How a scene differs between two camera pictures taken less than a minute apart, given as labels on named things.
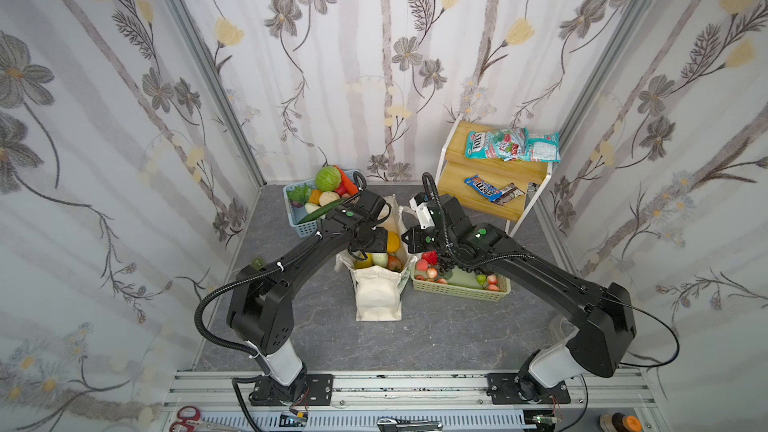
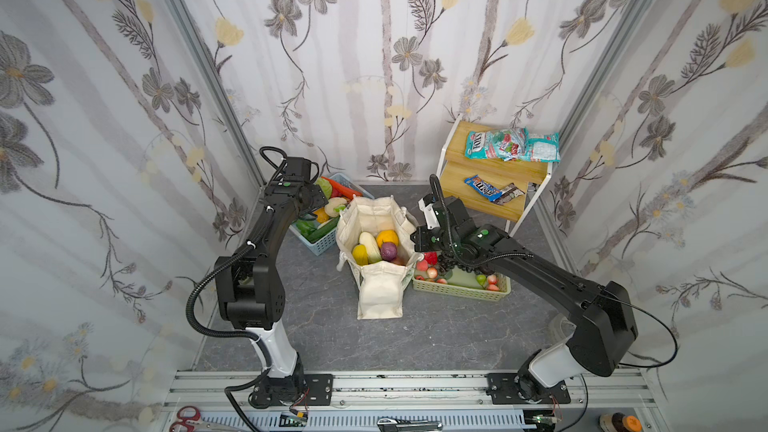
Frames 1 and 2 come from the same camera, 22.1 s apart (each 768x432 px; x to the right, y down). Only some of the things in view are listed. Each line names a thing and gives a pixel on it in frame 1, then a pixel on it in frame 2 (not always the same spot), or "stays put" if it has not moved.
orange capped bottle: (618, 422) stays put
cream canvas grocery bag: (377, 291) stays put
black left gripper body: (372, 239) → (315, 197)
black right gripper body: (417, 238) stays put
